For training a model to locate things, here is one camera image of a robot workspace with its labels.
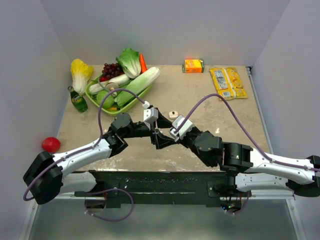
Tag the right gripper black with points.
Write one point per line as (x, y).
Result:
(182, 141)

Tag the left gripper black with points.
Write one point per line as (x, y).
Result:
(161, 141)

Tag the beige earbud charging case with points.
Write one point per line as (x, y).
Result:
(173, 115)

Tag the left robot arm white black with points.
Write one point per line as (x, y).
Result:
(52, 174)

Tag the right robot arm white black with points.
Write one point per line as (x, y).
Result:
(248, 169)

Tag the long green napa cabbage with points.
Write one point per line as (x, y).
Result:
(137, 85)

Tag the green plastic basket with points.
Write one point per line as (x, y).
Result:
(115, 109)

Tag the white radish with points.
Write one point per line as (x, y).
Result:
(121, 80)

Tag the orange carrot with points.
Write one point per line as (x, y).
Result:
(142, 64)

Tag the beige mushroom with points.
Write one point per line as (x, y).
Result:
(111, 86)

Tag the yellow snack packet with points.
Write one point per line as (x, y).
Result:
(228, 83)

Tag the orange juice box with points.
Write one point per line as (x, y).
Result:
(193, 66)

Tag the red chili pepper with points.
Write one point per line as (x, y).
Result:
(104, 79)

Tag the green lettuce head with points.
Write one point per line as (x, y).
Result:
(129, 60)

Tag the purple grapes bunch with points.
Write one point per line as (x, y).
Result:
(112, 70)

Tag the green glass bottle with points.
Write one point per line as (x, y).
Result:
(77, 100)

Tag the yellow napa cabbage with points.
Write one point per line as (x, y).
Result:
(81, 73)

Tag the red tomato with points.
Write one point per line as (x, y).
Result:
(51, 144)

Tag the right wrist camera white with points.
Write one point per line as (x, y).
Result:
(179, 130)

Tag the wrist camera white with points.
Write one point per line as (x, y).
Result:
(150, 113)
(179, 130)

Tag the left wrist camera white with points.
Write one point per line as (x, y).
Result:
(150, 113)

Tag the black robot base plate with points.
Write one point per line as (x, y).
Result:
(211, 188)

